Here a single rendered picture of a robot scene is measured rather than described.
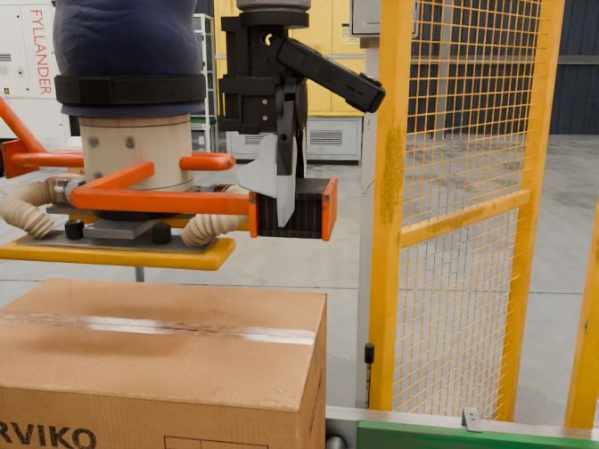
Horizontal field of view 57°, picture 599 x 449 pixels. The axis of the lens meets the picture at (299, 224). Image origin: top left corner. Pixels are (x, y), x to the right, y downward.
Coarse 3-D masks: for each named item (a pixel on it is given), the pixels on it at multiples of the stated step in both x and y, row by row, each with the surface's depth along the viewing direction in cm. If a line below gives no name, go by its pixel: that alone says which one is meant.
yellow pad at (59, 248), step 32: (64, 224) 83; (160, 224) 82; (0, 256) 82; (32, 256) 81; (64, 256) 80; (96, 256) 79; (128, 256) 79; (160, 256) 78; (192, 256) 78; (224, 256) 80
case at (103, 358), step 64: (0, 320) 98; (64, 320) 98; (128, 320) 98; (192, 320) 98; (256, 320) 98; (320, 320) 99; (0, 384) 79; (64, 384) 78; (128, 384) 78; (192, 384) 78; (256, 384) 78; (320, 384) 103; (0, 448) 82; (64, 448) 80; (128, 448) 78; (192, 448) 77; (256, 448) 75; (320, 448) 108
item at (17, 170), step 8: (0, 144) 88; (8, 144) 89; (16, 144) 91; (0, 152) 88; (8, 152) 89; (0, 160) 89; (8, 160) 89; (0, 168) 89; (8, 168) 89; (16, 168) 91; (24, 168) 93; (32, 168) 95; (0, 176) 89; (8, 176) 90; (16, 176) 91
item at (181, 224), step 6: (72, 216) 99; (78, 216) 99; (84, 216) 99; (90, 216) 99; (84, 222) 99; (90, 222) 99; (162, 222) 97; (168, 222) 97; (174, 222) 97; (180, 222) 96; (186, 222) 96; (246, 222) 95; (180, 228) 97; (240, 228) 95; (246, 228) 95
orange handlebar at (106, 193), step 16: (16, 160) 90; (32, 160) 89; (48, 160) 89; (64, 160) 88; (80, 160) 88; (192, 160) 85; (208, 160) 85; (224, 160) 85; (112, 176) 71; (128, 176) 74; (144, 176) 79; (80, 192) 63; (96, 192) 63; (112, 192) 63; (128, 192) 62; (144, 192) 62; (160, 192) 62; (176, 192) 62; (192, 192) 62; (208, 192) 62; (80, 208) 64; (96, 208) 63; (112, 208) 63; (128, 208) 62; (144, 208) 62; (160, 208) 62; (176, 208) 62; (192, 208) 61; (208, 208) 61; (224, 208) 61; (240, 208) 60
